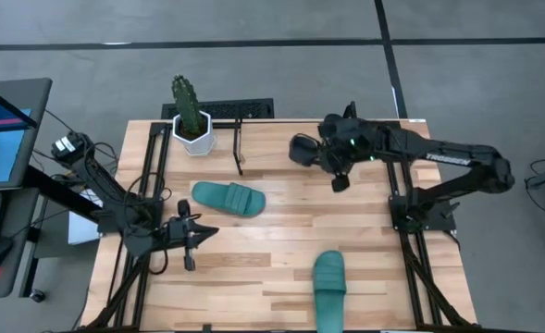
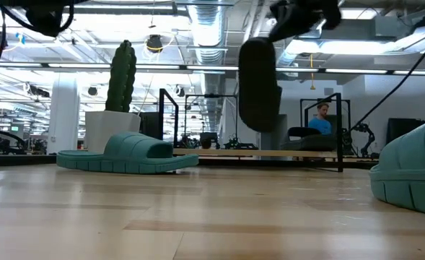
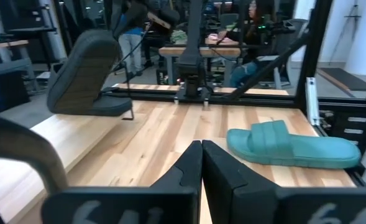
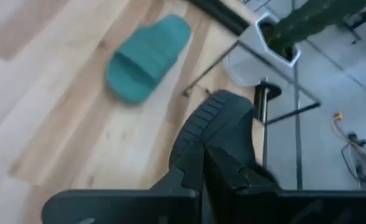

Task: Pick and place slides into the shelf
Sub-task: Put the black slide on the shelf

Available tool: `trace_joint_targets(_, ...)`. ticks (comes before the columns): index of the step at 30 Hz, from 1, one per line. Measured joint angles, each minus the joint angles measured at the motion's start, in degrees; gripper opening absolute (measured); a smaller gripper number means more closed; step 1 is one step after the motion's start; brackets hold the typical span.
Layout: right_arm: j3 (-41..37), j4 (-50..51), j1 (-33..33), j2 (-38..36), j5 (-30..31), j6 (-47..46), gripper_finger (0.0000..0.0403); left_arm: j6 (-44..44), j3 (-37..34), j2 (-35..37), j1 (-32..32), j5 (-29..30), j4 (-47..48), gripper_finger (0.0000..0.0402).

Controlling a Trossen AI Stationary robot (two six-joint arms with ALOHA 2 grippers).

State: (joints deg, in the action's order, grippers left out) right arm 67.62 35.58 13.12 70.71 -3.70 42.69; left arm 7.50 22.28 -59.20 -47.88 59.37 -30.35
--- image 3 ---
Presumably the black rubber slide sandal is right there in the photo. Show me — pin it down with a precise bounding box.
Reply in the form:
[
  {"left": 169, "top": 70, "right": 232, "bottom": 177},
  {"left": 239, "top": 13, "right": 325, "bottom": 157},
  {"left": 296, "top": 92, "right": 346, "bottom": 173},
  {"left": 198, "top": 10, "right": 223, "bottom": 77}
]
[{"left": 46, "top": 29, "right": 122, "bottom": 116}]

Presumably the black background monitor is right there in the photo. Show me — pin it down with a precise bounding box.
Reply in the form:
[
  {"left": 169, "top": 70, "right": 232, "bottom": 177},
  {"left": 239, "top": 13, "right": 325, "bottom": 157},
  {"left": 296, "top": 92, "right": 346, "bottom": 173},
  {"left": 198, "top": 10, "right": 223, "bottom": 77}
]
[{"left": 0, "top": 0, "right": 58, "bottom": 34}]

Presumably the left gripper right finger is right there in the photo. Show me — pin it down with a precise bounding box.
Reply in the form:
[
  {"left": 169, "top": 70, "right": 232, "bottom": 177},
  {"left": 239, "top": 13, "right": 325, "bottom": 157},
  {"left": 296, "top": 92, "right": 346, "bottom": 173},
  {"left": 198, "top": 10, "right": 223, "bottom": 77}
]
[{"left": 202, "top": 139, "right": 366, "bottom": 224}]

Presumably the black computer case blue light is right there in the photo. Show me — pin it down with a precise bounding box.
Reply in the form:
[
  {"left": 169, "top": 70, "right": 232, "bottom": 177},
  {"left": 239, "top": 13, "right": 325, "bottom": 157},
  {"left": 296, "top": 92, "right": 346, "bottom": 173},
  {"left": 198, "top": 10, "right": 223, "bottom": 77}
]
[{"left": 0, "top": 58, "right": 32, "bottom": 113}]

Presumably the standing person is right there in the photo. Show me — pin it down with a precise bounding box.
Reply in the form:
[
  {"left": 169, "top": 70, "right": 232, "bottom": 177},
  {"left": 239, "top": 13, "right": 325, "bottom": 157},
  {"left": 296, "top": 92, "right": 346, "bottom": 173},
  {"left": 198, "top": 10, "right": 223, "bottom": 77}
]
[{"left": 116, "top": 12, "right": 149, "bottom": 77}]

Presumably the teal rubber slide sandal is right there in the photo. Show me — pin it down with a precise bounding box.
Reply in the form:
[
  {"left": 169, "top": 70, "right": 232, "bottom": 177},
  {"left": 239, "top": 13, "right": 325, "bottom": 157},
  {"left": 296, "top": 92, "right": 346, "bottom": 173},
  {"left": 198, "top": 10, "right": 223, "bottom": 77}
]
[{"left": 226, "top": 119, "right": 362, "bottom": 170}]

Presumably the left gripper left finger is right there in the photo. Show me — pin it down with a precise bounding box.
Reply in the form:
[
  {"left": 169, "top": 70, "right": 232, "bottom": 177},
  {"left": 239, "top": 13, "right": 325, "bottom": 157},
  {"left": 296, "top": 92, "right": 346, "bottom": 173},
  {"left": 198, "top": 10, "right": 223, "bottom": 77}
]
[{"left": 41, "top": 139, "right": 204, "bottom": 224}]

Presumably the wooden background table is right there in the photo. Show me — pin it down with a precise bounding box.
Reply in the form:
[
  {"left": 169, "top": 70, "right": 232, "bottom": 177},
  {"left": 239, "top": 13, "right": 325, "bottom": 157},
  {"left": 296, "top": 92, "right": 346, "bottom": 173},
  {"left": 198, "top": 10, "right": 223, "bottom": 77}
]
[{"left": 158, "top": 45, "right": 244, "bottom": 85}]

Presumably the black aluminium rig frame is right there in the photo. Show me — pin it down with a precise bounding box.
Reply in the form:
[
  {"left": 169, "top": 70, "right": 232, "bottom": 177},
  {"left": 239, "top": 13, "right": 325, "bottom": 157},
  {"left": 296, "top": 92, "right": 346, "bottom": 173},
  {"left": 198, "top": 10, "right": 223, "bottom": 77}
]
[{"left": 101, "top": 0, "right": 366, "bottom": 187}]

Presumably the silver metal bracket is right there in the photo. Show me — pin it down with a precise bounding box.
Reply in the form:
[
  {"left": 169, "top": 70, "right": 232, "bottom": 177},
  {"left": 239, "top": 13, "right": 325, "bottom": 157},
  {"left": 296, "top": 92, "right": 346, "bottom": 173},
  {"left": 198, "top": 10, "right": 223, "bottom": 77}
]
[{"left": 304, "top": 77, "right": 321, "bottom": 127}]

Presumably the seated person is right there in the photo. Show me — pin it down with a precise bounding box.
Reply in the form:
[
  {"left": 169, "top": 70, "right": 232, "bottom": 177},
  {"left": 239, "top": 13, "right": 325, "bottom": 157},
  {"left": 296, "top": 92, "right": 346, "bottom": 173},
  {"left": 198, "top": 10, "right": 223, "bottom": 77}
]
[{"left": 227, "top": 0, "right": 278, "bottom": 90}]

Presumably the dark floor mat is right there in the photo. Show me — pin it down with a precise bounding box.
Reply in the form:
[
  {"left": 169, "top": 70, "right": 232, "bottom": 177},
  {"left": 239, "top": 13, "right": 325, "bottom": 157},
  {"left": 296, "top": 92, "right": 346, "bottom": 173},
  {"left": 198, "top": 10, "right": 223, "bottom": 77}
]
[{"left": 316, "top": 67, "right": 366, "bottom": 93}]

